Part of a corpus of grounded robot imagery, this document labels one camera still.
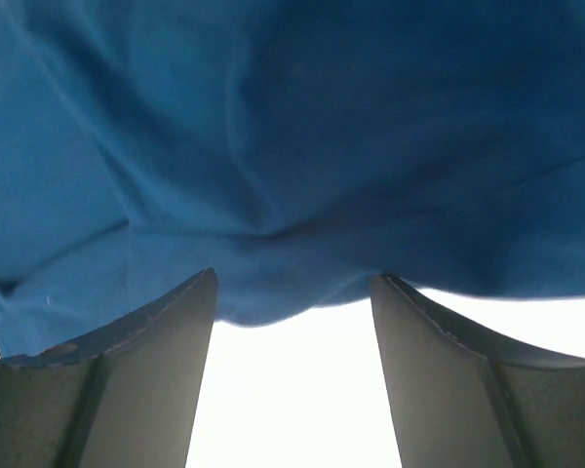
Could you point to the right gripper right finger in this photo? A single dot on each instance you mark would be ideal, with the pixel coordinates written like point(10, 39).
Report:
point(463, 395)

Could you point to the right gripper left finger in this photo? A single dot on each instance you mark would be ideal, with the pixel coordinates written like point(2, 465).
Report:
point(122, 396)

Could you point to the navy blue t-shirt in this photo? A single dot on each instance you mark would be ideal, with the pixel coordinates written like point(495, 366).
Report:
point(297, 148)

